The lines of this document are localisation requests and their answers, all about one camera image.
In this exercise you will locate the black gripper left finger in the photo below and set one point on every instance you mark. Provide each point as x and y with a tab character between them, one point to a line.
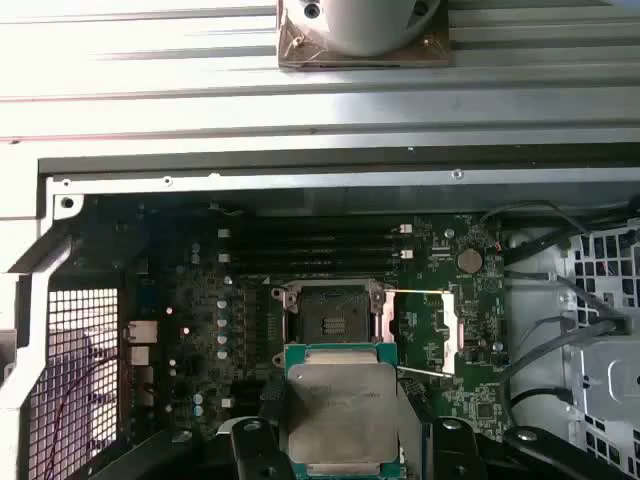
250	450

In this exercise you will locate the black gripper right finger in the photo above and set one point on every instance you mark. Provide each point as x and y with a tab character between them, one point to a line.
457	450

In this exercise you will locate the CPU with silver top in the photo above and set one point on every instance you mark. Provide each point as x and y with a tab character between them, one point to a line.
340	410

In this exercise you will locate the metal socket cover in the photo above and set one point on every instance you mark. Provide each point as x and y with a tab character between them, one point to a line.
448	350

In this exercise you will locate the black RAM slot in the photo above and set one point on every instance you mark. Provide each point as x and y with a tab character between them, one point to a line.
310	264
310	226
310	251
310	239

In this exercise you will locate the green motherboard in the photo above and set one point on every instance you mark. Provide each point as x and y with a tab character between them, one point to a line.
475	310

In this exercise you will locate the metal drive cage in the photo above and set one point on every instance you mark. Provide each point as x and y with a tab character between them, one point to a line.
600	360

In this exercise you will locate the round coin cell battery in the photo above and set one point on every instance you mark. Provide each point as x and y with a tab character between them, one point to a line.
470	260

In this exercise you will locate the black PC case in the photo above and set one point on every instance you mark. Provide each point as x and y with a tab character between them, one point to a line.
300	182

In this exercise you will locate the square brown base plate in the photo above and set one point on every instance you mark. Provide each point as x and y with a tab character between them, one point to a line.
295	52

